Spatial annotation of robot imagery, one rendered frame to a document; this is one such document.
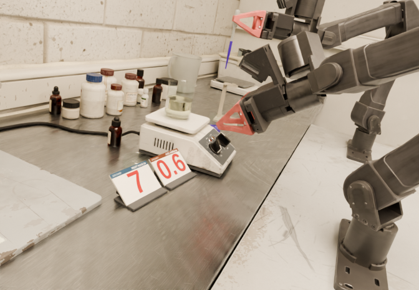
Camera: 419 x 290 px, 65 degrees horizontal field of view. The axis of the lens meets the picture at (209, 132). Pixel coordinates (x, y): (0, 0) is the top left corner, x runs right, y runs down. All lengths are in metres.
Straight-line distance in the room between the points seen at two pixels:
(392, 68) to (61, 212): 0.51
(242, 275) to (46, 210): 0.29
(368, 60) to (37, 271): 0.51
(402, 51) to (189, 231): 0.39
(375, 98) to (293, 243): 0.63
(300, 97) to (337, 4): 1.57
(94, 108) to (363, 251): 0.71
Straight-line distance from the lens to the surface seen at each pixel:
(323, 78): 0.54
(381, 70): 0.52
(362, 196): 0.52
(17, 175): 0.64
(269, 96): 0.59
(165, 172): 0.65
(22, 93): 0.94
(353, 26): 1.00
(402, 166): 0.51
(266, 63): 0.59
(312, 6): 0.94
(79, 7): 1.09
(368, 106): 1.08
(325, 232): 0.64
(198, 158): 0.70
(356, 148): 1.13
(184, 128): 0.69
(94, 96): 0.93
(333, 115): 2.15
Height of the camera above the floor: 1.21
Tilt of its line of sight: 19 degrees down
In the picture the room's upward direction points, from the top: 11 degrees clockwise
